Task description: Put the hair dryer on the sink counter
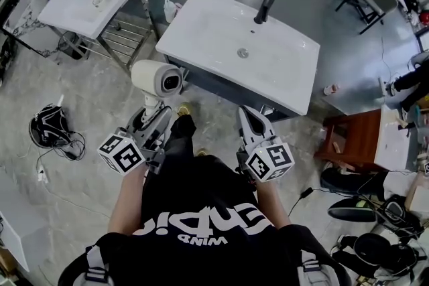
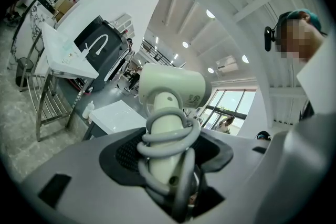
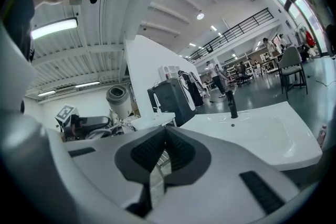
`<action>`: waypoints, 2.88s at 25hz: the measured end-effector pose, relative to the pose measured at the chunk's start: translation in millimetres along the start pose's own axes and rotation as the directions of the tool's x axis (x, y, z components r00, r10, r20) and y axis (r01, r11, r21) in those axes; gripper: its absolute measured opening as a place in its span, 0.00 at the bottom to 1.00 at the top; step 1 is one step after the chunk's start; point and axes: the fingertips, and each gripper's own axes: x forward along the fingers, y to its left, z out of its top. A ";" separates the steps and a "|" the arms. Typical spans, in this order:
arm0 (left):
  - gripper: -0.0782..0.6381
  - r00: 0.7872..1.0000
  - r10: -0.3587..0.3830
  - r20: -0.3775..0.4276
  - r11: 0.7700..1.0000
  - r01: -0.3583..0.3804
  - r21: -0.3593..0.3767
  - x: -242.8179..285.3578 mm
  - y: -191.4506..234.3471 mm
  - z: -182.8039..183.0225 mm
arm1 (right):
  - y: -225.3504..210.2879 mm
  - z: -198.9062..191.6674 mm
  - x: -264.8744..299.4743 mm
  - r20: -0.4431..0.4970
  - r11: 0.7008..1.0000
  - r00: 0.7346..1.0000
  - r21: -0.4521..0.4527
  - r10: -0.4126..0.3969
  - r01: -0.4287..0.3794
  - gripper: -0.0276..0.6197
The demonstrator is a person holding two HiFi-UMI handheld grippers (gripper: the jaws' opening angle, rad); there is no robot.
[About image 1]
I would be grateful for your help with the clear glass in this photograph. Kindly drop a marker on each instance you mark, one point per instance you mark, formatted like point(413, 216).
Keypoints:
point(99, 2)

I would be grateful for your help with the black power adapter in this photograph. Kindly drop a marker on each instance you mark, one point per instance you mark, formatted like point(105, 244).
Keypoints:
point(306, 192)

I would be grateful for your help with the person's black trousers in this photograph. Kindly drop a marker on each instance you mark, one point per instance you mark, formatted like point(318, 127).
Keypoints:
point(182, 137)

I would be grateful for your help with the white plastic jug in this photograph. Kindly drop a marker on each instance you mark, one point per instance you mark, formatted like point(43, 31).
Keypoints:
point(171, 10)

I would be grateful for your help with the grey metal slatted rack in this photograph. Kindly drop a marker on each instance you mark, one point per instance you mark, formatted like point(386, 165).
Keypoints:
point(127, 40)

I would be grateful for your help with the red bag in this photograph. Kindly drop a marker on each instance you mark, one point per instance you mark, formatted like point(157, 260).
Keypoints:
point(424, 16)

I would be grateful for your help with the person's right forearm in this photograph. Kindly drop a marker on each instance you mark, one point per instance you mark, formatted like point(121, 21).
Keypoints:
point(271, 204)

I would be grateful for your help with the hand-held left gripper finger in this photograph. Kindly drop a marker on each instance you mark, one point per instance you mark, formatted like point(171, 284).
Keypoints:
point(159, 127)
point(136, 122)

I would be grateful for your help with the marble panel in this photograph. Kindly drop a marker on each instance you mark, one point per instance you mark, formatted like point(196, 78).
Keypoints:
point(27, 30)

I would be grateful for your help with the person's left forearm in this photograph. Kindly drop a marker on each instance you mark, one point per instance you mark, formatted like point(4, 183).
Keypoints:
point(127, 197)

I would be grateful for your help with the white stone slab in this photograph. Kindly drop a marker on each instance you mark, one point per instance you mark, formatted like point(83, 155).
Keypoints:
point(392, 140)

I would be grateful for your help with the brown wooden stand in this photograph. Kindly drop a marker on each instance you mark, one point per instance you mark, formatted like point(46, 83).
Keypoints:
point(362, 130)

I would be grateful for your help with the metal sink drain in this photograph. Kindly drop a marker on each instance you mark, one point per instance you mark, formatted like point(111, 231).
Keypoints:
point(242, 52)

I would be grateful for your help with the small wooden block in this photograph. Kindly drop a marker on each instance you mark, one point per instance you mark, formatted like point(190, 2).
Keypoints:
point(338, 148)

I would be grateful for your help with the white ceramic sink basin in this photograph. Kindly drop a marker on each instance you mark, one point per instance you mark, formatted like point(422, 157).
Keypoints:
point(218, 33)

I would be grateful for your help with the black faucet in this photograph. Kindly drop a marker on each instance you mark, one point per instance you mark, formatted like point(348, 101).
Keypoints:
point(263, 10)

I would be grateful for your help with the small plastic drink bottle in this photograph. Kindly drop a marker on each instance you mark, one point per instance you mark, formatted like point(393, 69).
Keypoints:
point(332, 89)

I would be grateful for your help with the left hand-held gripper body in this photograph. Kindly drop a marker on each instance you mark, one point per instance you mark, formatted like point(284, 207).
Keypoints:
point(124, 154)

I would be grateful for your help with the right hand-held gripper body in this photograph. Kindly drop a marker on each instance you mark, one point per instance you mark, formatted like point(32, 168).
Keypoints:
point(271, 164)

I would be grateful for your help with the person's shoe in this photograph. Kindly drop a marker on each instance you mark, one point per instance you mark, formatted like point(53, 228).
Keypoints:
point(184, 109)
point(201, 152)

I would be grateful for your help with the person's black printed shirt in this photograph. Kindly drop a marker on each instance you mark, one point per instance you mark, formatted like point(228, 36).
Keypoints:
point(207, 227)

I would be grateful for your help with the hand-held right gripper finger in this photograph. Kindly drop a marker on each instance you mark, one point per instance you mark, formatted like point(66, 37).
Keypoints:
point(245, 127)
point(261, 130)

